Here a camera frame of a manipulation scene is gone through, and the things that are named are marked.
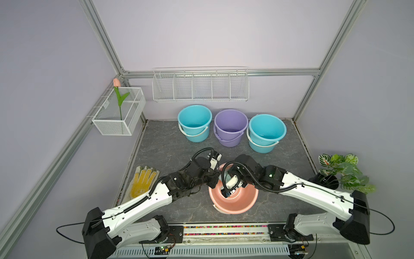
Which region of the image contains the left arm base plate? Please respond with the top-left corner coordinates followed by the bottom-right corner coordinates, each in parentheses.
top-left (139, 225), bottom-right (184, 244)

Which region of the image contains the right teal bucket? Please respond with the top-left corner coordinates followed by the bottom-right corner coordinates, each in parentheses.
top-left (246, 114), bottom-right (287, 154)

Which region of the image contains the teal bucket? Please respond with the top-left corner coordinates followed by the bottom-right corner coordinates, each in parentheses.
top-left (177, 105), bottom-right (212, 143)
top-left (246, 114), bottom-right (287, 154)

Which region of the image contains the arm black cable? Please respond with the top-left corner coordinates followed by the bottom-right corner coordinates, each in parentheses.
top-left (300, 182), bottom-right (396, 236)
top-left (55, 220), bottom-right (104, 245)

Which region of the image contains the yellow white work glove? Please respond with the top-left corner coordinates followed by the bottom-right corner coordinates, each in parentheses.
top-left (128, 166), bottom-right (160, 199)

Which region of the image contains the long white wire shelf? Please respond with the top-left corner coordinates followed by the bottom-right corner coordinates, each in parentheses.
top-left (152, 66), bottom-right (250, 101)

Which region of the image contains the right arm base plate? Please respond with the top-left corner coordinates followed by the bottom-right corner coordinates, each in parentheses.
top-left (268, 223), bottom-right (314, 243)

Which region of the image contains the pink plastic bucket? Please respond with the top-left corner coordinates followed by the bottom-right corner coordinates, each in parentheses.
top-left (209, 176), bottom-right (259, 214)

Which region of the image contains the left teal bucket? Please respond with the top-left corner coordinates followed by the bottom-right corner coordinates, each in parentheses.
top-left (177, 105), bottom-right (212, 143)

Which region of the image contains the white vented cable duct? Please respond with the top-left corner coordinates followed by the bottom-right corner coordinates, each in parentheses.
top-left (110, 244), bottom-right (290, 259)

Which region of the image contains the white wire basket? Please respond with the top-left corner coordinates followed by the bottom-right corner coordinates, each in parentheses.
top-left (92, 87), bottom-right (146, 136)

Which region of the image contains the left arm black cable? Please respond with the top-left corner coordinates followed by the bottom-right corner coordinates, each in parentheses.
top-left (55, 220), bottom-right (104, 245)

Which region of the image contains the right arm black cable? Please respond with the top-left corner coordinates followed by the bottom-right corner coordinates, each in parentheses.
top-left (300, 182), bottom-right (396, 236)

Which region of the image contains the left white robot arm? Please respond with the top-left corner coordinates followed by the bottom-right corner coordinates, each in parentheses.
top-left (82, 157), bottom-right (220, 259)

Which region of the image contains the purple bucket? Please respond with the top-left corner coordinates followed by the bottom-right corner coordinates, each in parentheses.
top-left (213, 109), bottom-right (249, 147)

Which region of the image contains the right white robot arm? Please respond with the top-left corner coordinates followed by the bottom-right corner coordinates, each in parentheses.
top-left (221, 154), bottom-right (370, 245)

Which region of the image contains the pink artificial tulip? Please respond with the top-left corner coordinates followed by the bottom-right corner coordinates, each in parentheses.
top-left (113, 78), bottom-right (129, 120)

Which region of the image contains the potted green plant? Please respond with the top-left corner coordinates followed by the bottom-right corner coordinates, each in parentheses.
top-left (308, 153), bottom-right (376, 194)

